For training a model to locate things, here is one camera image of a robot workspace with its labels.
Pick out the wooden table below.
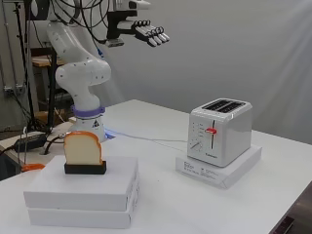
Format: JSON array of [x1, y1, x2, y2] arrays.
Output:
[[31, 54, 66, 68]]

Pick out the white backdrop sheet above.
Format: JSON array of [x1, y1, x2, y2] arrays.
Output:
[[64, 0, 312, 145]]

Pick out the black power adapter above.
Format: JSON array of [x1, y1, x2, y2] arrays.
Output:
[[14, 134, 48, 153]]

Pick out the black block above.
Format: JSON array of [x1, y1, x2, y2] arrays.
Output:
[[63, 160, 107, 176]]

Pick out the grey wall outlet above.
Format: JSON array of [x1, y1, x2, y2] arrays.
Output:
[[3, 85, 25, 98]]

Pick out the orange clamp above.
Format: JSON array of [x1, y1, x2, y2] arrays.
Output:
[[20, 163, 47, 173]]

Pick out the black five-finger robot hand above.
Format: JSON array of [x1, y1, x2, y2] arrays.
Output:
[[106, 9, 171, 49]]

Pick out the black robot arm cables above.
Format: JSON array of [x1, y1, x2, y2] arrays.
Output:
[[50, 0, 111, 59]]

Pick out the white flat box with print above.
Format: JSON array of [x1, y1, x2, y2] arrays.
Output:
[[175, 144, 263, 190]]

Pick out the white flat box stand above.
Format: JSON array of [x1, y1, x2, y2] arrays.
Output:
[[27, 175, 141, 229], [22, 155, 140, 213]]

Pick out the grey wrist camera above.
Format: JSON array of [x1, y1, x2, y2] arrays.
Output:
[[105, 38, 125, 49]]

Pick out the toast bread slice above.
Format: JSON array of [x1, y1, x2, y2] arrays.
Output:
[[63, 131, 103, 166]]

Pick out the black tripod stand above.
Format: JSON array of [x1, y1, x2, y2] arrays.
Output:
[[13, 0, 59, 133]]

